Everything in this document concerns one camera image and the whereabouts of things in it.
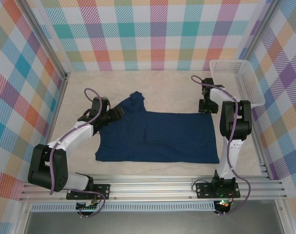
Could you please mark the navy blue t-shirt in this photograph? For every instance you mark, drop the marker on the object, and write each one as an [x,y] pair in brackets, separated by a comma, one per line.
[162,136]

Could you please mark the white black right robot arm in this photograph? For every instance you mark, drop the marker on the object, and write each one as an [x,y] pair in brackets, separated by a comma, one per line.
[232,156]

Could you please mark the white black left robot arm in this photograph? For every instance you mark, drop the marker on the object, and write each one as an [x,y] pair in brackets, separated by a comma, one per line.
[75,136]

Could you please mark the white plastic mesh basket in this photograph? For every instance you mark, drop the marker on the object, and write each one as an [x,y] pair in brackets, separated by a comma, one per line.
[245,80]

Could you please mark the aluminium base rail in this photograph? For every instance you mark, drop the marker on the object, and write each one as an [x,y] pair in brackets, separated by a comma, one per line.
[150,187]

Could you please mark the aluminium upright post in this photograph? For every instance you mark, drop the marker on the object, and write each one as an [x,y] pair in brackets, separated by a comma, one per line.
[45,41]
[260,26]

